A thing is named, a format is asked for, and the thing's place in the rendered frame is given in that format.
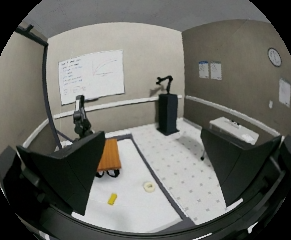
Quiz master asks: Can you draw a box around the mustard yellow rectangular block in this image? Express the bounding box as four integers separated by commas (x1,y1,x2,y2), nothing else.
107,193,117,206

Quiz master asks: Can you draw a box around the brown wooden platform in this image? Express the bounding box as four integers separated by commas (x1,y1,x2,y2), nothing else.
96,139,122,178

